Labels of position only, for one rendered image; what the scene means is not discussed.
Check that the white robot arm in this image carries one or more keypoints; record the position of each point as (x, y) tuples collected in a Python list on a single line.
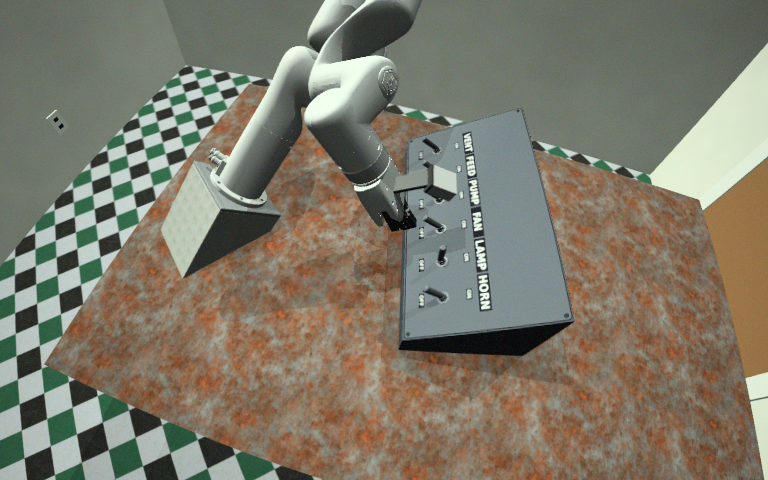
[(353, 92)]

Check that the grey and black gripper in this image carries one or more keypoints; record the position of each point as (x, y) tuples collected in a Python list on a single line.
[(381, 202)]

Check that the grey switch console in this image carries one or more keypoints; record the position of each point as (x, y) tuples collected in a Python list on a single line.
[(501, 287)]

